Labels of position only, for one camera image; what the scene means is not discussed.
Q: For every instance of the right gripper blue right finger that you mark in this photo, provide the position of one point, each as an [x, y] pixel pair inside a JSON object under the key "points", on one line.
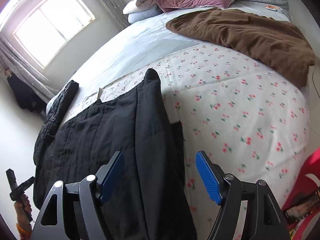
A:
{"points": [[211, 177]]}

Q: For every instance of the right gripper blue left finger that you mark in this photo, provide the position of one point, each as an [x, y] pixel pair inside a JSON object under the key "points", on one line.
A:
{"points": [[107, 177]]}

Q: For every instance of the black padded coat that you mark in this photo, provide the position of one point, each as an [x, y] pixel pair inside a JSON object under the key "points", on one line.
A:
{"points": [[148, 201]]}

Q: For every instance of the dark clothes hanging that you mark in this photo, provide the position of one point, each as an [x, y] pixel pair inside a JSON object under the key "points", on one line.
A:
{"points": [[25, 96]]}

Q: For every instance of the left hand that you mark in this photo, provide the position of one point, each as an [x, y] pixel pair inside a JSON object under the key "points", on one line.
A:
{"points": [[21, 210]]}

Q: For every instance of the cherry print bed sheet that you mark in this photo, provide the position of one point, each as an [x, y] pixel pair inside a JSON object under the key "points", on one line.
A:
{"points": [[248, 118]]}

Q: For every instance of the black quilted puffer jacket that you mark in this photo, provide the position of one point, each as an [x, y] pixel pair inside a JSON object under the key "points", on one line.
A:
{"points": [[54, 117]]}

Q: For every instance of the red bag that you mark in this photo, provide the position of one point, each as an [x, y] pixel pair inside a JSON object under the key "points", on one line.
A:
{"points": [[301, 210]]}

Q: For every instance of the brown garment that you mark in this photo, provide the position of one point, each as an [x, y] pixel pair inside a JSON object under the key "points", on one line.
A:
{"points": [[278, 44]]}

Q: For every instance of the window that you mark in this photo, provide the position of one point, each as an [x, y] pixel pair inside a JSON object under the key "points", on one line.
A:
{"points": [[50, 26]]}

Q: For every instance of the folded light blue blanket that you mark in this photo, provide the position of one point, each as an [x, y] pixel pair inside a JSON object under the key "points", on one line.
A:
{"points": [[142, 15]]}

